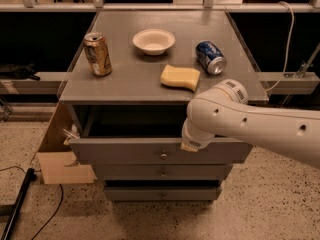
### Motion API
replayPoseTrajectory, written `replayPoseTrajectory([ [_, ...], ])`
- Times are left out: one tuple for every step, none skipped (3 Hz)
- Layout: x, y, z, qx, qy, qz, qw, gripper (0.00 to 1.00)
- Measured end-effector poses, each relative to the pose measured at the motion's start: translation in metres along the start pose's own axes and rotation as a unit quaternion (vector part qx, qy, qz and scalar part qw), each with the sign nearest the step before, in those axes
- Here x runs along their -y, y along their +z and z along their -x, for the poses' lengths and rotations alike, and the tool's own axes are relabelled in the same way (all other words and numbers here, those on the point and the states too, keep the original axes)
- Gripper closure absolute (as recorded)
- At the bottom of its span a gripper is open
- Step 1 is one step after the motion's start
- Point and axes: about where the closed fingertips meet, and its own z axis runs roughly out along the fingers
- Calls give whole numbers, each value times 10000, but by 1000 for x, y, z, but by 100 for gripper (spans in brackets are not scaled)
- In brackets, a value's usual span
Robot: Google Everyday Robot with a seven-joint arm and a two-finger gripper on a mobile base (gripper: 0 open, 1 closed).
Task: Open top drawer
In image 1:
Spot gold soda can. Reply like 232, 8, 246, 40
83, 32, 112, 76

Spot blue soda can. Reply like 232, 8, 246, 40
195, 41, 227, 75

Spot grey drawer cabinet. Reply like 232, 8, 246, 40
60, 10, 268, 188

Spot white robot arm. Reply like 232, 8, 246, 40
181, 79, 320, 168

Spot yellow sponge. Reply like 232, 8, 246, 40
160, 65, 200, 92

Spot black floor cable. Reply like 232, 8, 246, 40
0, 165, 65, 240

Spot white hanging cable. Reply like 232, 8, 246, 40
265, 1, 297, 93

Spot grey top drawer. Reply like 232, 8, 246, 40
71, 104, 252, 165

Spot white bowl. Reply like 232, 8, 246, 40
133, 29, 175, 56

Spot grey bottom drawer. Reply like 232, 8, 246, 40
105, 187, 222, 201

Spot grey drawer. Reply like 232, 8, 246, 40
105, 187, 222, 201
95, 164, 232, 180
71, 104, 252, 165

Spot crumpled trash in box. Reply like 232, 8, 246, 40
63, 124, 80, 146

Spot black object on shelf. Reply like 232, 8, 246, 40
0, 64, 40, 81

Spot metal railing frame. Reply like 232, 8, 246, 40
0, 0, 320, 12

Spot black metal bar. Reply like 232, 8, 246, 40
0, 168, 36, 240

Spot grey middle drawer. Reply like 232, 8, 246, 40
95, 164, 232, 180

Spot cardboard box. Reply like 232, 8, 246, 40
36, 104, 96, 184

